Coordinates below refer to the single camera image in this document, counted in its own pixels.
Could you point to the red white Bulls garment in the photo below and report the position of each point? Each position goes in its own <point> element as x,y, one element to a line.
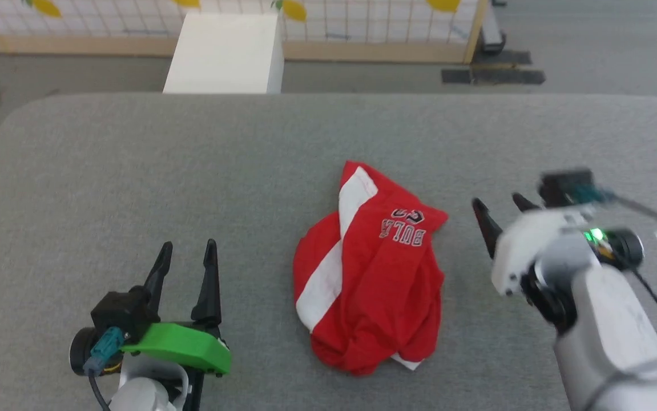
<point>379,285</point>

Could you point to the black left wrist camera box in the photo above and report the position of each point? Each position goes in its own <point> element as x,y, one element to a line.
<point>123,311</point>

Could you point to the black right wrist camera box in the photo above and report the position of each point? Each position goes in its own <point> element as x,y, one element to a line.
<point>559,187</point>

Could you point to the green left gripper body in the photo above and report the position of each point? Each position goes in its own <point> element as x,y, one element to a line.
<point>182,345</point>

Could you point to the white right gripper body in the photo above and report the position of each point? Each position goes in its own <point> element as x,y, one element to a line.
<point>525,245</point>

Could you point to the lemon print tiled partition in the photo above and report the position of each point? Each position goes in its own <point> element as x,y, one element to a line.
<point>105,23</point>

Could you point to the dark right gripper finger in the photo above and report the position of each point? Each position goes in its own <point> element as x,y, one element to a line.
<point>525,202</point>
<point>488,228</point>

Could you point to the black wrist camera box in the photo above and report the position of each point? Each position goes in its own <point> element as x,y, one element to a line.
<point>123,311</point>
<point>559,187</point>

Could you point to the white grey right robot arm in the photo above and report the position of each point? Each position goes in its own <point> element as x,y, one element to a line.
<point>608,331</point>

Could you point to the white box cabinet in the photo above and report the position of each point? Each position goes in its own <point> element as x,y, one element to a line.
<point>225,54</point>

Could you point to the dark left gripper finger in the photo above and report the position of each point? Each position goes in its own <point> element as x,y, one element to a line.
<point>159,274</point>
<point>209,285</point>

